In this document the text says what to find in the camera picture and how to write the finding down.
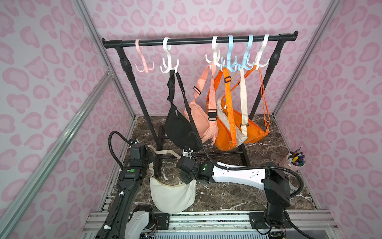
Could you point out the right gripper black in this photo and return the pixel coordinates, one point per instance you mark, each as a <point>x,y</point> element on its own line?
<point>182,163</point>

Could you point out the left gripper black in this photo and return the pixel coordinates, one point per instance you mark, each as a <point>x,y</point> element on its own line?
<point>142,148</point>

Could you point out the cream white sling bag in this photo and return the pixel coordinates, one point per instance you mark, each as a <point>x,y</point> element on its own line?
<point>172,199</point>

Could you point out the black sling bag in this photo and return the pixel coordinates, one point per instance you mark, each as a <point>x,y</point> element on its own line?
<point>180,130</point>

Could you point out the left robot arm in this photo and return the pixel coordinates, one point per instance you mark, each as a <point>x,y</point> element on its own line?
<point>123,221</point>

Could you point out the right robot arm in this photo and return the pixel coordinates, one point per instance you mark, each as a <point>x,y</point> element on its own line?
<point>273,181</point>

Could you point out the pink sling bag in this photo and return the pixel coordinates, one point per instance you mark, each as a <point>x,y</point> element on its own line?
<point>206,122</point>

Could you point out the white orange sling bag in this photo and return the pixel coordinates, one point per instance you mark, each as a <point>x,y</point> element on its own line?
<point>243,104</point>

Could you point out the pink multi-prong hook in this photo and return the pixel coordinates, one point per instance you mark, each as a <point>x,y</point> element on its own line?
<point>145,69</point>

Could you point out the light blue hook left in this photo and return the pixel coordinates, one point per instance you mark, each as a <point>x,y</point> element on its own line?
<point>226,63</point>

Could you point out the light blue hook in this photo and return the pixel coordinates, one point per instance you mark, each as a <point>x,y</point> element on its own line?
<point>245,64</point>
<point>226,63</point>

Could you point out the light blue hook right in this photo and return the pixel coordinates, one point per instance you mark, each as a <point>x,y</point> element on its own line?
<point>245,64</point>

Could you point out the pink pen cup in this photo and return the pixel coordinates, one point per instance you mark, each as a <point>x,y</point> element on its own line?
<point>294,160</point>

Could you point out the black clothes rack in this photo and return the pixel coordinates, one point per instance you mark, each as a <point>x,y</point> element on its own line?
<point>118,45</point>

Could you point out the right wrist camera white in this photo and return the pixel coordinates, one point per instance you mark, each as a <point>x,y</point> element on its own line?
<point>188,153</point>

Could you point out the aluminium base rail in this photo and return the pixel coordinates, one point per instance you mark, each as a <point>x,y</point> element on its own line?
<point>317,224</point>

